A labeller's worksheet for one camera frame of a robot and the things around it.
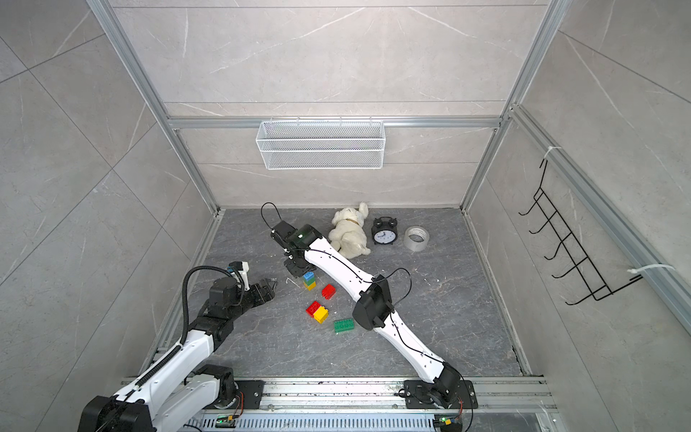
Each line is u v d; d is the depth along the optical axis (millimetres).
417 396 730
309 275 874
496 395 750
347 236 965
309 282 918
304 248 638
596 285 590
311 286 932
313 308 894
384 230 1020
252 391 734
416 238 1098
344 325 858
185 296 612
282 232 714
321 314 862
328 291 937
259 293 746
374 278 613
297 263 766
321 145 1007
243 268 773
